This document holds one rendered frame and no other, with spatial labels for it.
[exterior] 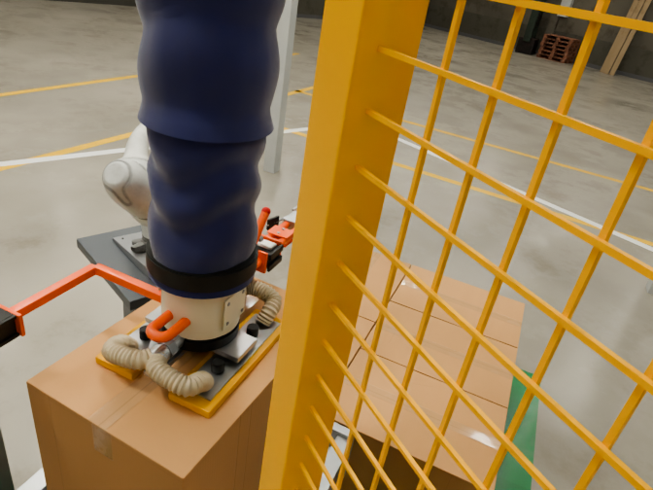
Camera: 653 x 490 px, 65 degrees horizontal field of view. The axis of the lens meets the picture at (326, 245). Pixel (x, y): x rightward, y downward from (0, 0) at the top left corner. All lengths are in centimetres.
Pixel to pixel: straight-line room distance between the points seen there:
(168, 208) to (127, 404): 41
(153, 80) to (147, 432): 63
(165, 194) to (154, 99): 17
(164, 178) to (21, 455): 175
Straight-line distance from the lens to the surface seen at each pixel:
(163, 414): 110
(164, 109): 89
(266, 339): 123
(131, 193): 132
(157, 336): 105
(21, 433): 258
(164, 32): 85
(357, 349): 211
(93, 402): 114
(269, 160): 503
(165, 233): 99
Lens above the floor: 188
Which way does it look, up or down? 29 degrees down
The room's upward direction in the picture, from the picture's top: 10 degrees clockwise
